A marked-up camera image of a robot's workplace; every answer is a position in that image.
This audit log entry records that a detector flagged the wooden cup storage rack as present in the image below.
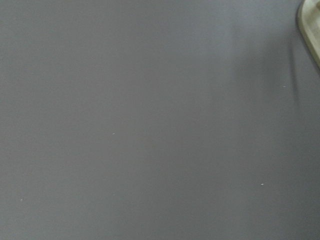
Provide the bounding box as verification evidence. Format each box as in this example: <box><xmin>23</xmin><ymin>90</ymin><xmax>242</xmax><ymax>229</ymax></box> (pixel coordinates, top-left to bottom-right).
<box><xmin>297</xmin><ymin>0</ymin><xmax>320</xmax><ymax>68</ymax></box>

